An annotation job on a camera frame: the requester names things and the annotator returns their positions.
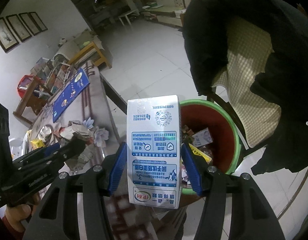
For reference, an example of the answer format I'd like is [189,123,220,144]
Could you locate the yellow plastic bag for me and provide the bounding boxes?
[189,144,213,164]

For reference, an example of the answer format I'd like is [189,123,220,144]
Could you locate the yellow orange snack box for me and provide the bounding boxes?
[31,139,45,150]

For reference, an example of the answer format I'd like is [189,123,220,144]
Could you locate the person left hand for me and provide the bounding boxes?
[2,193,41,233]

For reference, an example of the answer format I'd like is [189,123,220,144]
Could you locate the red plastic basket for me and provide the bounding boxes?
[17,75,34,98]

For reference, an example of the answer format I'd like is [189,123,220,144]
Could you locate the white blue milk carton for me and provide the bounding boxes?
[126,95,182,209]

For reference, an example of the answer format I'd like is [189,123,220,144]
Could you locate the low tv cabinet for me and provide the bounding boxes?
[141,5,187,27]

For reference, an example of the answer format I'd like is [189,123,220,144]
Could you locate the white small coffee table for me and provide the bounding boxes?
[118,9,140,26]

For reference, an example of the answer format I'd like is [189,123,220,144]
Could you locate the floral paper ball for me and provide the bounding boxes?
[59,122,97,172]

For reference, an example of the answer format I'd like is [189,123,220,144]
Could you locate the wooden dining chair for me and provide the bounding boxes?
[13,75,53,127]

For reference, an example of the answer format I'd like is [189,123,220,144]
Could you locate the green rimmed red trash bin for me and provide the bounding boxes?
[178,100,242,196]

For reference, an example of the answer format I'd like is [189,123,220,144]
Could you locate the black jacket on chair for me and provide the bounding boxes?
[183,0,308,175]

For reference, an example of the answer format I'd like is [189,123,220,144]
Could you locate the blue flat gift box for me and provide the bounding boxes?
[52,68,90,123]

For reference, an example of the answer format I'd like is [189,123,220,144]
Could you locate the framed wall pictures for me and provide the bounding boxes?
[0,11,48,53]

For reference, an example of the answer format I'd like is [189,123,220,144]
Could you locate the silver printed wrapper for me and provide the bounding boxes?
[37,125,53,143]

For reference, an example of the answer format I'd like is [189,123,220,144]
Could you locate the checkered beige chair cushion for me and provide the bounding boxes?
[213,18,281,147]

